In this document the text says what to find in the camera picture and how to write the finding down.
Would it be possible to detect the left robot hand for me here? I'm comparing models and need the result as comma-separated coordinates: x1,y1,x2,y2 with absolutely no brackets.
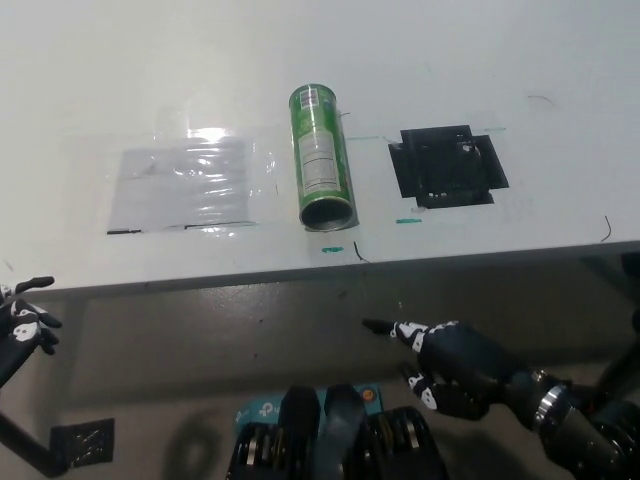
0,276,64,389

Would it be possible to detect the laminated white paper sheet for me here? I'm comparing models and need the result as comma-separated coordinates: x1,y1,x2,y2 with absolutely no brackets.
106,138,261,235

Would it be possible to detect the black taped square plate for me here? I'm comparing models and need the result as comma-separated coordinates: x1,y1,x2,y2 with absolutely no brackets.
388,124,511,209

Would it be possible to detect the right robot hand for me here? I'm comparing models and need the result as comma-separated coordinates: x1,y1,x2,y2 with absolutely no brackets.
362,318,527,420

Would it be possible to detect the teal router box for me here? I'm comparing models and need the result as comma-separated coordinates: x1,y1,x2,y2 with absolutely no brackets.
234,383,384,457

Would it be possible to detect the green chips can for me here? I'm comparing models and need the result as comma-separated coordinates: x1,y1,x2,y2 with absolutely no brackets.
287,83,360,233

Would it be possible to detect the black floor foot plate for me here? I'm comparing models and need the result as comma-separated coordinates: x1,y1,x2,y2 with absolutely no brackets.
49,417,116,470

